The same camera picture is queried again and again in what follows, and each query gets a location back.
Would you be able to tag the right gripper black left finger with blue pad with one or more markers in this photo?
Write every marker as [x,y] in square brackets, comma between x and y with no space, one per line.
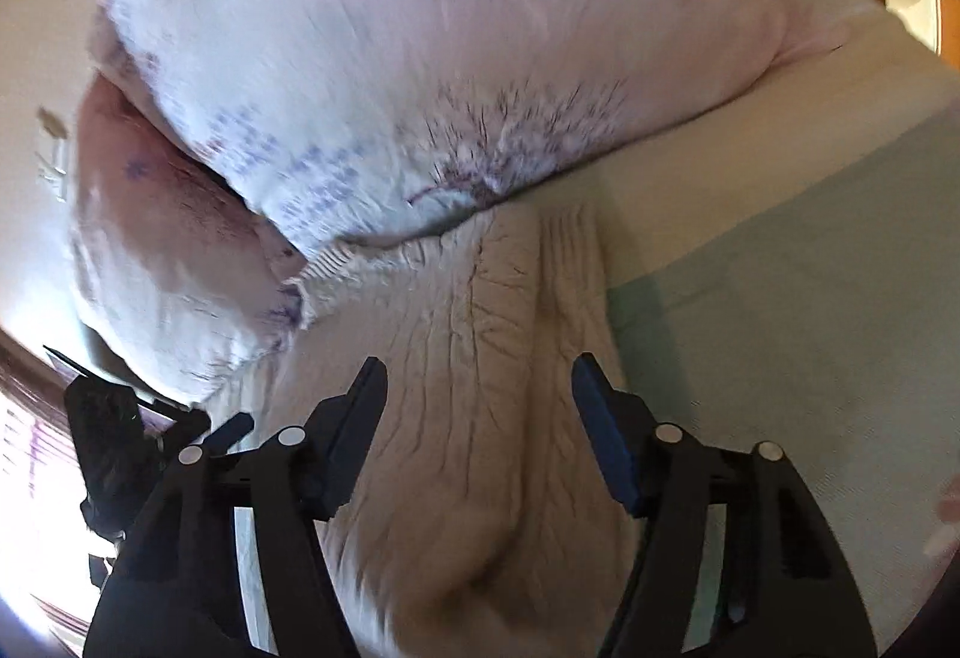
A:
[175,589]

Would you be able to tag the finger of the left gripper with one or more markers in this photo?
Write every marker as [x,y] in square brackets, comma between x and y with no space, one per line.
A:
[228,434]

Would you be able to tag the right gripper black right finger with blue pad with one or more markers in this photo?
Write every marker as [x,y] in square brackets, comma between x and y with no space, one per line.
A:
[785,588]

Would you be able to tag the beige cable knit sweater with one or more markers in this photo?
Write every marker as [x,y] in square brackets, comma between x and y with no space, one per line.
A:
[480,524]

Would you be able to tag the window with curtain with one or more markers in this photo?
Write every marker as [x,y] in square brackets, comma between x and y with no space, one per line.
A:
[47,598]

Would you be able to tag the pink floral left pillow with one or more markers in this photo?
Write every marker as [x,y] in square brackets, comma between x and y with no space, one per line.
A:
[172,272]

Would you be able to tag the pink lavender print right pillow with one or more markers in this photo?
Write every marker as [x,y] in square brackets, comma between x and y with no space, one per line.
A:
[379,120]

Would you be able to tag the wall switch plate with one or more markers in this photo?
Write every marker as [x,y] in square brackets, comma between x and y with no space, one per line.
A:
[53,158]

